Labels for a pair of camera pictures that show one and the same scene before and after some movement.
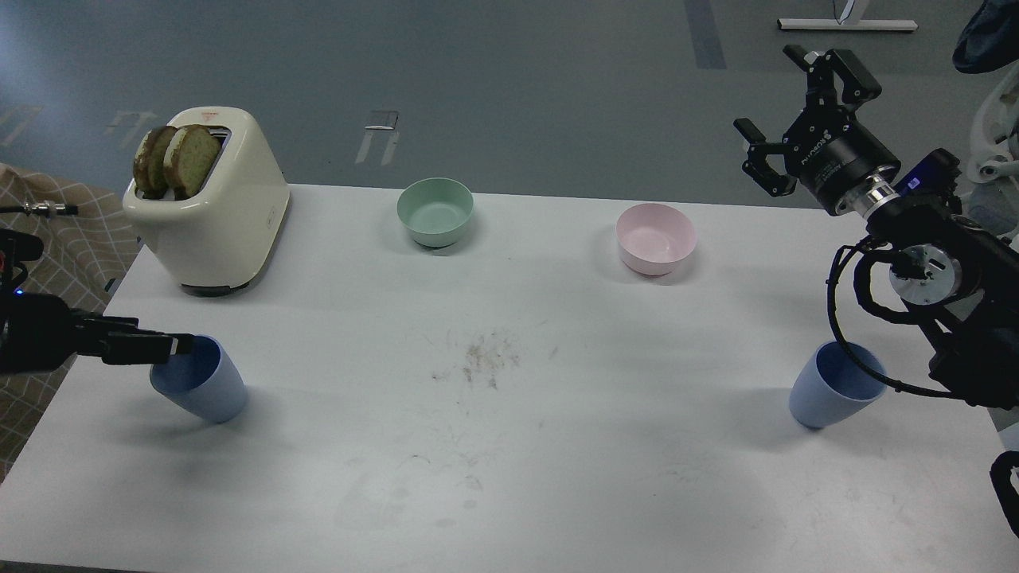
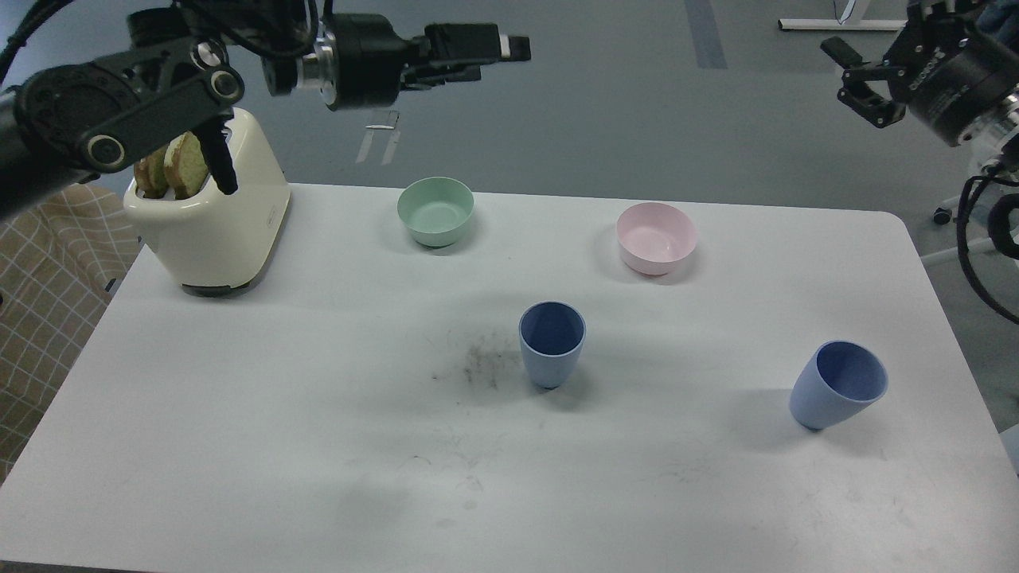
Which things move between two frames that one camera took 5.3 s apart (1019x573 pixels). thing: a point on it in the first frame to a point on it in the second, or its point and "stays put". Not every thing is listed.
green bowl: (435, 211) stays put
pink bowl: (652, 238) stays put
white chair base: (989, 157) to (942, 215)
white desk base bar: (880, 25) stays put
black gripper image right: (826, 146) to (948, 79)
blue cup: (207, 383) to (552, 333)
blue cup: (832, 387) stays put
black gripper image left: (119, 341) to (374, 60)
